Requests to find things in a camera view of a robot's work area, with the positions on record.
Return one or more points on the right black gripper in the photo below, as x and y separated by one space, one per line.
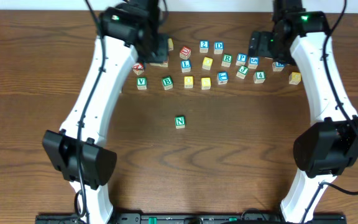
260 44

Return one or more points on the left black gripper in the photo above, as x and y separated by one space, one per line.
159 50

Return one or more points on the green N block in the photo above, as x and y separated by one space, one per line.
180 122

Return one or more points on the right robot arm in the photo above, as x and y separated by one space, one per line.
322 153

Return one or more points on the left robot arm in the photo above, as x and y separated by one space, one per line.
126 34

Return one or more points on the yellow S block upper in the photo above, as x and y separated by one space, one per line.
170 44

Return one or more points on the yellow s block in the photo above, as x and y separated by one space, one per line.
205 83
170 44

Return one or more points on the red I block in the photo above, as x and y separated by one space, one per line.
163 64

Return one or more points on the blue 5 block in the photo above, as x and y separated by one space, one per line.
253 62

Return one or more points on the blue P block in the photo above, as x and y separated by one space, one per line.
241 59

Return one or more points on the red A block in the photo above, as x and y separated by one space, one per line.
138 68

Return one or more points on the blue L block right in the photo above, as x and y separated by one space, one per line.
277 67

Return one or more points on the blue l block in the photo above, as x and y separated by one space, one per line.
185 66
277 67

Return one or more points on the red U block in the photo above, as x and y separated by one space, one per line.
185 53

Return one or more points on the green 4 block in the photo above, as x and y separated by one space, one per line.
259 77

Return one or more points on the green J block right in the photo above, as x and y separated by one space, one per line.
242 72

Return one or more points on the green V block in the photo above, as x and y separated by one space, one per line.
141 83

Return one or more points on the green B block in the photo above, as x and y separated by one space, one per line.
167 83

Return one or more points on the blue L block middle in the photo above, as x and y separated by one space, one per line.
185 66

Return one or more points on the green R block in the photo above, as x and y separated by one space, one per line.
227 60

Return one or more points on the blue D block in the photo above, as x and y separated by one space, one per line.
218 47

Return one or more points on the yellow G block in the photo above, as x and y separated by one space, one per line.
295 78

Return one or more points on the yellow O block lower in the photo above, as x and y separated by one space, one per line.
188 82

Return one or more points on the yellow o block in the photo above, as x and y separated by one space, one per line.
188 82
207 63

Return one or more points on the blue 2 block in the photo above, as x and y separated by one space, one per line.
204 46

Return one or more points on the blue T block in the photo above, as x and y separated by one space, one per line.
222 78

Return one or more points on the yellow O block upper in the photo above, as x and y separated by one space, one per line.
207 63

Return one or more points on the yellow S block lower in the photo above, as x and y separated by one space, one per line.
205 83

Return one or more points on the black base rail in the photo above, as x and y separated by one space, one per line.
136 218

